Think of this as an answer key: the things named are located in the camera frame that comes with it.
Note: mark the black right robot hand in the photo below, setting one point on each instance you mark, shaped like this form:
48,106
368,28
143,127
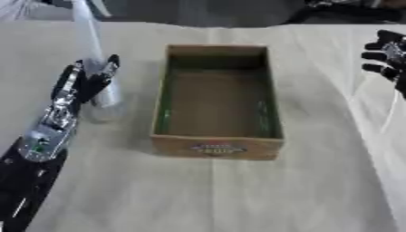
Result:
388,57

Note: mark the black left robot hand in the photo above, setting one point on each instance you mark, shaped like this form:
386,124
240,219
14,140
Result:
87,83

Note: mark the tan cardboard box green inside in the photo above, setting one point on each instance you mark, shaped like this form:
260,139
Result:
216,102

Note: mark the dark bag beyond table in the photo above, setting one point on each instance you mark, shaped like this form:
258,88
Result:
349,12

